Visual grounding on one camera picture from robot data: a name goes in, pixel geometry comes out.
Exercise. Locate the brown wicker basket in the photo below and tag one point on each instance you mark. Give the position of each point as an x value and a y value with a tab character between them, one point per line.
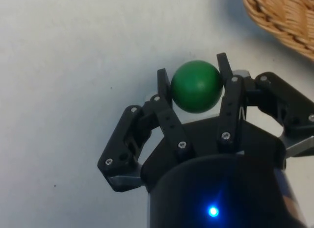
282	17

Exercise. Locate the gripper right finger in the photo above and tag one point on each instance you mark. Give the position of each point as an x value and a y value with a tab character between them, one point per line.
231	108

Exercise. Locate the green ball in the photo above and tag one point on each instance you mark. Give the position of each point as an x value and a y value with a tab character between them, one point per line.
196	87

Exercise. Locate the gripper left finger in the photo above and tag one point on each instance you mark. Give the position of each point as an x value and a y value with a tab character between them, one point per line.
169	120

